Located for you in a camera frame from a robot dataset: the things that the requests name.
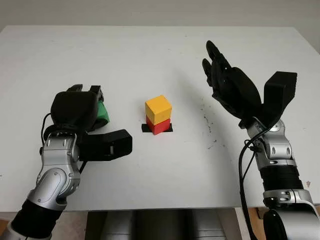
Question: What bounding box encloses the black tape strip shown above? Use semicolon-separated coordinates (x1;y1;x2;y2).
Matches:
140;122;174;134

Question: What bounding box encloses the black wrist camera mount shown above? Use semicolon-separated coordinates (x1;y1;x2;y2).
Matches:
259;71;299;131
79;128;134;162

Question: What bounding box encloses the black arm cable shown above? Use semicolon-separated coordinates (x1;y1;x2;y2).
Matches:
39;112;88;174
238;123;266;240

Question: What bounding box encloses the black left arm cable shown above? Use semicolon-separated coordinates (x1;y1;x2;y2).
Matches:
39;112;88;174

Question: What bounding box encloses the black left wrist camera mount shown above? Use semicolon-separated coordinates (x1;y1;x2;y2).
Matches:
79;128;134;162

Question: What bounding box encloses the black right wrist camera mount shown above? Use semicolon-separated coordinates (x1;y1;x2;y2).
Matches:
259;71;299;131

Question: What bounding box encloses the yellow wooden block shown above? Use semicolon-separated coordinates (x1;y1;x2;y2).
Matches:
144;95;173;125

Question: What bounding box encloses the grey robot lower body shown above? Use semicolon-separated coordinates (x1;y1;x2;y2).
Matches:
86;209;226;240

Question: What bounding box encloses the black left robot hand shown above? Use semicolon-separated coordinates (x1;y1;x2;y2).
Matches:
49;84;111;134

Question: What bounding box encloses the red wooden block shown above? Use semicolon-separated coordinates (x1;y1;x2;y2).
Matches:
145;116;173;136

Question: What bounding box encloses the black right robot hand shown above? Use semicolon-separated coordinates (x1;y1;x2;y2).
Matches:
201;40;264;124

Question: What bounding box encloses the white table leg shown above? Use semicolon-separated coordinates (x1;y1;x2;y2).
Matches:
233;207;251;240

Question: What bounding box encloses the green wooden block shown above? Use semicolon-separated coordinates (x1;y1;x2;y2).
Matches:
96;100;111;124

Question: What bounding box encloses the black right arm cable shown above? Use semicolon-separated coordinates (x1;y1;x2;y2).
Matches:
238;123;266;240

